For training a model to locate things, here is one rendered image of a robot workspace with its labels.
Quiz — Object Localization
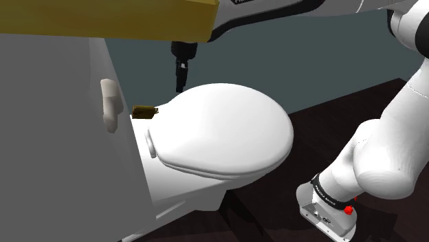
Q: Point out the white toilet with grey tank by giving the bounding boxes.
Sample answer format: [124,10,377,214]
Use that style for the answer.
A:
[0,33,295,242]

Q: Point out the yellow flat slab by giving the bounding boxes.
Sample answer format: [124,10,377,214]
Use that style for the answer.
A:
[0,0,221,43]

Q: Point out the small brown block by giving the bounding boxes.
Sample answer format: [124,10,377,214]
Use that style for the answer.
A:
[131,104,160,120]

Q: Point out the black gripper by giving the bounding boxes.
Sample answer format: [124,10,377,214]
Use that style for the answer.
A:
[170,41,199,94]

